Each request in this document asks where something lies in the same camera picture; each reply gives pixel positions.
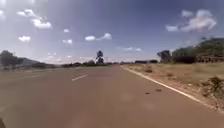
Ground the row of dark trees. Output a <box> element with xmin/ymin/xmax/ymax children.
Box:
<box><xmin>0</xmin><ymin>49</ymin><xmax>56</xmax><ymax>70</ymax></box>

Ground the tall dark tree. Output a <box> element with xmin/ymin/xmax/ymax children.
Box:
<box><xmin>95</xmin><ymin>49</ymin><xmax>105</xmax><ymax>65</ymax></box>

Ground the dry bush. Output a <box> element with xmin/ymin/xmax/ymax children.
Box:
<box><xmin>202</xmin><ymin>76</ymin><xmax>224</xmax><ymax>100</ymax></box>

